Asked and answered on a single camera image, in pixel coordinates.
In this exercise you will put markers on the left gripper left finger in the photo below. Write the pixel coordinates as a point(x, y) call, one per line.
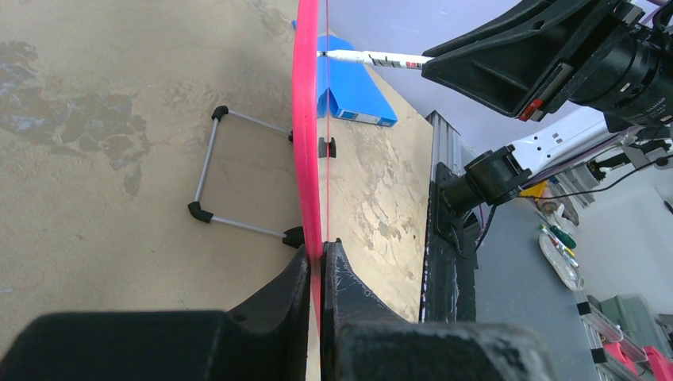
point(263, 338)

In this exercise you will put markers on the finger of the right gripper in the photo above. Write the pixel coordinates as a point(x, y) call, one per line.
point(527, 57)

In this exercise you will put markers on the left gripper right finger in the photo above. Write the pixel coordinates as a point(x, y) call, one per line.
point(363, 339)

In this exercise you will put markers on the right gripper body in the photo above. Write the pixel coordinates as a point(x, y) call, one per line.
point(632, 84)

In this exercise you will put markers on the black and white marker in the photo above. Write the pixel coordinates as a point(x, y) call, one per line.
point(377, 59)

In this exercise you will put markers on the pink-framed whiteboard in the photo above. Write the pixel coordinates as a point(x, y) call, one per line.
point(305, 142)

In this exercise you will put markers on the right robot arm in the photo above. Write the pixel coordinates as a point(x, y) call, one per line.
point(496, 176)

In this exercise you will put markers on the black whiteboard stand foot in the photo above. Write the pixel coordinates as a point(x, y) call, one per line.
point(326, 148)

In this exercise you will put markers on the clear tray with tools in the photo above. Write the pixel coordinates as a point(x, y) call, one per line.
point(558, 256)

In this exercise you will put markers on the blue notebook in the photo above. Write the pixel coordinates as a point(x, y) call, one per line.
point(348, 92)

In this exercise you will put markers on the metal wire whiteboard stand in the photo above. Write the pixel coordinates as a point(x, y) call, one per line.
point(247, 180)

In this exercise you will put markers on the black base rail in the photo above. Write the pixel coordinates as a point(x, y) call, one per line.
point(449, 263)

